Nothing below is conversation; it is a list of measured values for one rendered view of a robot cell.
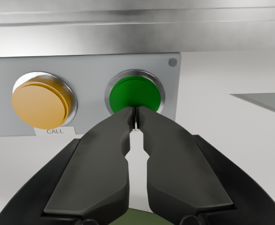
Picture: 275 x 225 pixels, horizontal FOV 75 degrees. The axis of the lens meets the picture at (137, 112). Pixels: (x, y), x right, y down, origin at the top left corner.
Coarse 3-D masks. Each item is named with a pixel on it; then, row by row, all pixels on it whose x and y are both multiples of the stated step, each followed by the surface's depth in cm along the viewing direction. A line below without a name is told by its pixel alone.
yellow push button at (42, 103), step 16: (32, 80) 13; (48, 80) 13; (16, 96) 13; (32, 96) 13; (48, 96) 13; (64, 96) 13; (16, 112) 13; (32, 112) 13; (48, 112) 13; (64, 112) 13; (48, 128) 14
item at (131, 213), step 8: (128, 208) 38; (128, 216) 36; (136, 216) 37; (144, 216) 38; (152, 216) 38; (112, 224) 34; (120, 224) 34; (128, 224) 35; (136, 224) 35; (144, 224) 36; (152, 224) 37; (160, 224) 37; (168, 224) 38
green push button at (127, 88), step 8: (120, 80) 13; (128, 80) 13; (136, 80) 13; (144, 80) 13; (112, 88) 13; (120, 88) 13; (128, 88) 13; (136, 88) 13; (144, 88) 13; (152, 88) 13; (112, 96) 14; (120, 96) 14; (128, 96) 14; (136, 96) 14; (144, 96) 14; (152, 96) 14; (160, 96) 14; (112, 104) 14; (120, 104) 14; (128, 104) 14; (136, 104) 14; (144, 104) 14; (152, 104) 14
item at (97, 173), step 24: (120, 120) 11; (96, 144) 9; (120, 144) 9; (72, 168) 7; (96, 168) 7; (120, 168) 7; (72, 192) 6; (96, 192) 6; (120, 192) 7; (96, 216) 6; (120, 216) 7
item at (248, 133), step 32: (192, 96) 26; (224, 96) 26; (192, 128) 28; (224, 128) 28; (256, 128) 29; (0, 160) 30; (32, 160) 31; (128, 160) 31; (256, 160) 32; (0, 192) 34
